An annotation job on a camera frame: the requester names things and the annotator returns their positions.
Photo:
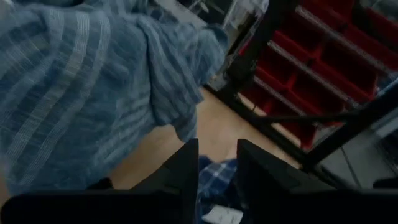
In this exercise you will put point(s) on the dark blue plaid garment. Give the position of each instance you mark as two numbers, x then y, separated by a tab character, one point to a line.
214	180

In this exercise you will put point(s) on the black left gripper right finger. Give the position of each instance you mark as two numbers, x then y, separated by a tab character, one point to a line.
273	196

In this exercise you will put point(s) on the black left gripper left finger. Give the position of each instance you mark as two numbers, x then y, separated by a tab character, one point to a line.
174	196

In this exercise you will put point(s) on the blue striped plaid shirt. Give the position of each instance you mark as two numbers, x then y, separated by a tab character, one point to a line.
77	93

